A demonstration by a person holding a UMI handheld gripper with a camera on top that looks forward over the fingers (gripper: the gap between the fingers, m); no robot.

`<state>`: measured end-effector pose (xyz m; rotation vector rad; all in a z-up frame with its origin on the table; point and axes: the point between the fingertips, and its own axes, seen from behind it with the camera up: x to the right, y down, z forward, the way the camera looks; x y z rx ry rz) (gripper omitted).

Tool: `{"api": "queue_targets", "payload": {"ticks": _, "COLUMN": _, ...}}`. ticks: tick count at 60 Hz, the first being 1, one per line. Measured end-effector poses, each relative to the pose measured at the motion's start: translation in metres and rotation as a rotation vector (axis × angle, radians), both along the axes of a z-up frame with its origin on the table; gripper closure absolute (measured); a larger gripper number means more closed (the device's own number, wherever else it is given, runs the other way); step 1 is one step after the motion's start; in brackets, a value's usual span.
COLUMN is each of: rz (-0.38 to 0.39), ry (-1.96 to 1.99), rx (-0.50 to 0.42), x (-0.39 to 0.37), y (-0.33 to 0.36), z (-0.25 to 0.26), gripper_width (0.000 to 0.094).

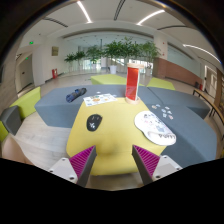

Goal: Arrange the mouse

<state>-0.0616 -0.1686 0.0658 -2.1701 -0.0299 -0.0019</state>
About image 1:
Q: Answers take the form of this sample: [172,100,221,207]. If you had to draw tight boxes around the grey sofa bench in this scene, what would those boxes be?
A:
[147,87,217,168]
[34,83,158,129]

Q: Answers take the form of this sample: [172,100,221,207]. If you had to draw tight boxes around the red fire extinguisher box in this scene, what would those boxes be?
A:
[52,69,58,79]

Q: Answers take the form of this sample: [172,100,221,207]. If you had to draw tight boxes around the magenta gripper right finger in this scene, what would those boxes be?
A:
[132,145,182,185]

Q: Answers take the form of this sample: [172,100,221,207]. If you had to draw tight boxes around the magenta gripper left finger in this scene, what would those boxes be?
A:
[49,146,97,187]

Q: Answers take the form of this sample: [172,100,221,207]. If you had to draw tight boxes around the lime green bench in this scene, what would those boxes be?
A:
[91,74,126,85]
[147,77,175,90]

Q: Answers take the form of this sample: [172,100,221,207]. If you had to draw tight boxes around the potted tree white pot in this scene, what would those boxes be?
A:
[103,41,123,74]

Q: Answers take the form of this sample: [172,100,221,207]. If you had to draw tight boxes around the small sticker pieces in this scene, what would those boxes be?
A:
[152,104,173,120]

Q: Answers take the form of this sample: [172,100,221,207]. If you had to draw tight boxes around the lime green ottoman left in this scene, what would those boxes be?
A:
[11,87,41,119]

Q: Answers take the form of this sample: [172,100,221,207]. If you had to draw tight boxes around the dark grey seat left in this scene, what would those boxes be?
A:
[0,106,22,135]

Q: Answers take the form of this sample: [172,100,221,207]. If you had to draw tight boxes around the wooden bench right edge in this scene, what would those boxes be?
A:
[193,89,224,126]

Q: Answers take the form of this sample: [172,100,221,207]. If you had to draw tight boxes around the grey sofa bench left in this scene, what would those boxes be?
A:
[34,83,158,129]

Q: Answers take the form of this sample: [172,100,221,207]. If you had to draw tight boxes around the potted tree right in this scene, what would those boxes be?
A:
[140,41,160,76]

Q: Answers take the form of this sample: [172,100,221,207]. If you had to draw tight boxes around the lime green bench far right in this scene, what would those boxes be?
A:
[147,77,175,90]

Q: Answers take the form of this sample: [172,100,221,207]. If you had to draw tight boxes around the colourful printed paper sheet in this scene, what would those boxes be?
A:
[84,94,116,107]

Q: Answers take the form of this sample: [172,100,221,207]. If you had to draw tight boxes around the grey sofa bench right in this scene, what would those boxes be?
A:
[147,87,217,168]

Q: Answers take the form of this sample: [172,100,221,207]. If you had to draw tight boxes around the dark blue folded umbrella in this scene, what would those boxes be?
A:
[66,88,87,103]

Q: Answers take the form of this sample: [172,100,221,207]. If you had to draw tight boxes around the black computer mouse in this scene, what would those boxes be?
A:
[86,114,102,131]

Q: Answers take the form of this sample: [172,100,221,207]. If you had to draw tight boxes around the red cylinder display stand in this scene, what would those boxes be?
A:
[125,63,144,105]

